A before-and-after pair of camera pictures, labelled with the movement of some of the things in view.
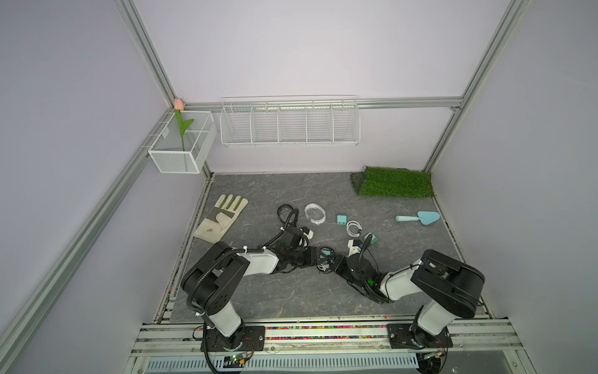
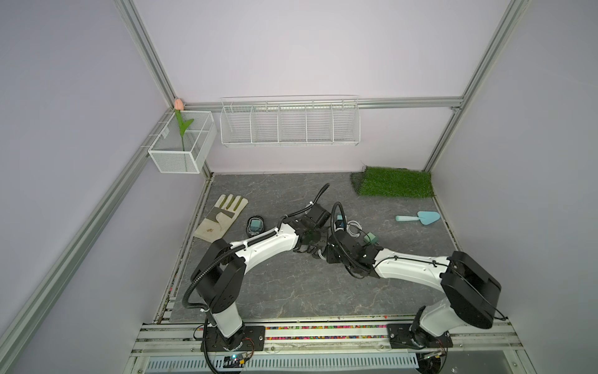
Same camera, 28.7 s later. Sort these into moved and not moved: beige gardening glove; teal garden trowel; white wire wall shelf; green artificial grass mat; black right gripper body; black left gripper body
Moved: black left gripper body; black right gripper body
Not moved: green artificial grass mat; beige gardening glove; teal garden trowel; white wire wall shelf
